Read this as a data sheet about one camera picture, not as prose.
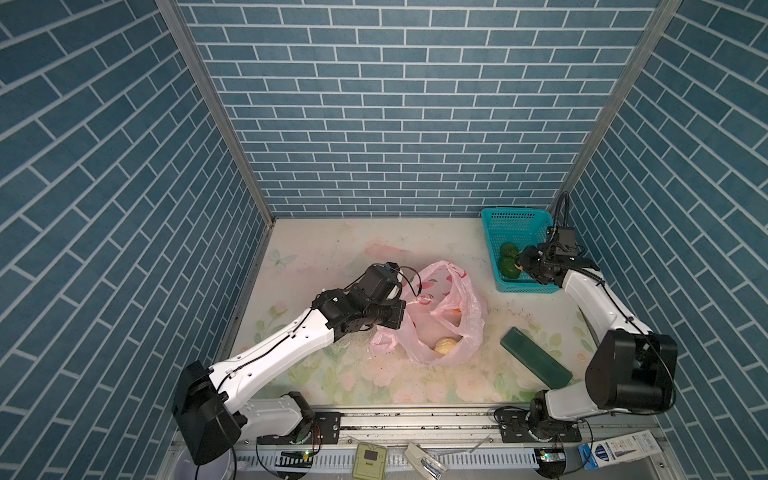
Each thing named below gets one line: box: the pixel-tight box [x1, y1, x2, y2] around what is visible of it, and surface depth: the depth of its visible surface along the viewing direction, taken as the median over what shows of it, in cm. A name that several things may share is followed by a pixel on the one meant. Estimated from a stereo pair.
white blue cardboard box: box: [578, 430, 664, 470], surface depth 72 cm
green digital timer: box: [352, 442, 387, 480], surface depth 69 cm
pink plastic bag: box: [370, 260, 486, 366], surface depth 80 cm
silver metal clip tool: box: [404, 442, 448, 480], surface depth 69 cm
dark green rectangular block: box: [500, 326, 573, 389], surface depth 86 cm
